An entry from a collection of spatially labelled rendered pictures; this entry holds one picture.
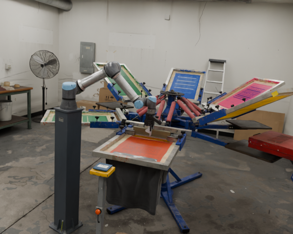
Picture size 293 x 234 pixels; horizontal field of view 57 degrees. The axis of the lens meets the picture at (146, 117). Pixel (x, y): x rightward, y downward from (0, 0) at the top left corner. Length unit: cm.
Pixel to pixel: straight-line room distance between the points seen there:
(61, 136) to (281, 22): 527
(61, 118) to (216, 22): 478
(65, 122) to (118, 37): 479
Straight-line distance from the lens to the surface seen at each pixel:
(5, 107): 583
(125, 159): 198
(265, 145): 247
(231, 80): 647
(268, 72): 652
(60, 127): 251
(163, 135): 247
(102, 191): 193
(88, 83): 253
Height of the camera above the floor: 172
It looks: 13 degrees down
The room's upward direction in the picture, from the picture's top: 5 degrees clockwise
